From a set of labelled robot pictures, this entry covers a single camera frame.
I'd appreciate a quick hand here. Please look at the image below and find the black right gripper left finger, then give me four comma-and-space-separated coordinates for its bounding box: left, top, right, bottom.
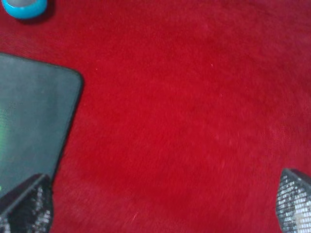
0, 174, 53, 233

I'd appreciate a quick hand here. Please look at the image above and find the black green Razer mouse pad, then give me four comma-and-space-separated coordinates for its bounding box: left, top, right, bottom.
0, 53, 83, 196

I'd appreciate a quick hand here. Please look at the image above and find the blue and grey computer mouse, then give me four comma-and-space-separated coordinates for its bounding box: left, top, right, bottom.
1, 0, 48, 19

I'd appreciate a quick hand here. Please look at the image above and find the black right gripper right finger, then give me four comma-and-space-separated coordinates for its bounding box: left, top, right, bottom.
276, 168, 311, 233

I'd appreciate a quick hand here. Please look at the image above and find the red tablecloth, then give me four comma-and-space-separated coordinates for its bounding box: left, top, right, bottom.
0, 0, 311, 233

